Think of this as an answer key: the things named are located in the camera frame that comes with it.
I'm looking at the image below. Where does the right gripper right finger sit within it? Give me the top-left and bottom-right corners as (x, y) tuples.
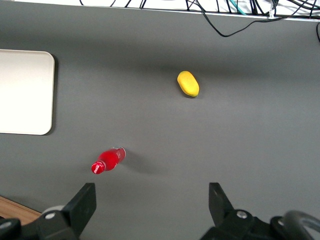
(199, 182), (273, 240)

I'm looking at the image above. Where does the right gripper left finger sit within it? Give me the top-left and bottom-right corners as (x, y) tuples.
(36, 182), (98, 240)

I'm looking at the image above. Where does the cream rectangular tray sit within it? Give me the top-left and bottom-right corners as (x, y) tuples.
(0, 48), (56, 136)

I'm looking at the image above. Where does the red soda bottle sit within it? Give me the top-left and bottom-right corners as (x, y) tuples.
(90, 146), (127, 175)

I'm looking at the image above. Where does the wooden drawer cabinet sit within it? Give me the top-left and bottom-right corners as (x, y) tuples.
(0, 195), (42, 226)

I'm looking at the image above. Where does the yellow lemon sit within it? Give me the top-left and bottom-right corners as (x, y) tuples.
(176, 70), (201, 99)

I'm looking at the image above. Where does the grey wrist hose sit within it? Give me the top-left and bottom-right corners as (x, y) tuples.
(281, 210), (320, 240)

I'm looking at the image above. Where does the black looping table cable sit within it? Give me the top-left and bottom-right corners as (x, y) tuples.
(186, 0), (320, 38)

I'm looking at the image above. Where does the teal cable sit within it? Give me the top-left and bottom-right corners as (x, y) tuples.
(228, 0), (249, 16)

